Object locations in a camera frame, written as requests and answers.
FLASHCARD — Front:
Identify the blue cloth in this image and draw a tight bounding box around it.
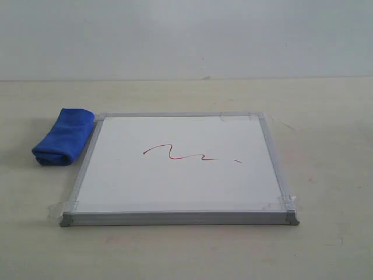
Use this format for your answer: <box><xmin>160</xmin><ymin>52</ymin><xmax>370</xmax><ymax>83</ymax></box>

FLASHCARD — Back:
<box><xmin>31</xmin><ymin>108</ymin><xmax>95</xmax><ymax>166</ymax></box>

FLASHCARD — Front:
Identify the clear tape back right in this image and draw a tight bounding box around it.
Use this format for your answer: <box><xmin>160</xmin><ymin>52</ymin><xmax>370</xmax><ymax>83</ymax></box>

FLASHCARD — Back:
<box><xmin>219</xmin><ymin>111</ymin><xmax>264</xmax><ymax>122</ymax></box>

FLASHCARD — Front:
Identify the clear tape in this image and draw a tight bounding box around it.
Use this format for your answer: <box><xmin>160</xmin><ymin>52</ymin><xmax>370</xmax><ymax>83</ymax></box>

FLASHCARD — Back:
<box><xmin>94</xmin><ymin>113</ymin><xmax>112</xmax><ymax>122</ymax></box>
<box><xmin>219</xmin><ymin>111</ymin><xmax>264</xmax><ymax>122</ymax></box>
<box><xmin>47</xmin><ymin>201</ymin><xmax>78</xmax><ymax>220</ymax></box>
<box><xmin>262</xmin><ymin>195</ymin><xmax>298</xmax><ymax>212</ymax></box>

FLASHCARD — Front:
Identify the clear tape back left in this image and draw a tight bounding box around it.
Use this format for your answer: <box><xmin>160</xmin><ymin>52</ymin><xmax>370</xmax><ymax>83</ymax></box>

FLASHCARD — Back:
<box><xmin>94</xmin><ymin>113</ymin><xmax>112</xmax><ymax>122</ymax></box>

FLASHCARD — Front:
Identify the clear tape front right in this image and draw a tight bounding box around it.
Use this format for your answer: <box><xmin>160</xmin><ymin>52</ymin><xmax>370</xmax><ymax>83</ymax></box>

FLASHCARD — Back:
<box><xmin>262</xmin><ymin>195</ymin><xmax>298</xmax><ymax>212</ymax></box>

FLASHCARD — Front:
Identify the clear tape front left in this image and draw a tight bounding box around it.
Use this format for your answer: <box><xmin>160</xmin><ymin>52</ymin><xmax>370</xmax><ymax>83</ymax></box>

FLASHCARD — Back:
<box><xmin>47</xmin><ymin>201</ymin><xmax>78</xmax><ymax>220</ymax></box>

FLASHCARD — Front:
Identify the white whiteboard with aluminium frame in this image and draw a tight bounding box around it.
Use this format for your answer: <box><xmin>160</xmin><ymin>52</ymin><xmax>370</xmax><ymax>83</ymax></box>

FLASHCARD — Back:
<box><xmin>60</xmin><ymin>112</ymin><xmax>299</xmax><ymax>227</ymax></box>

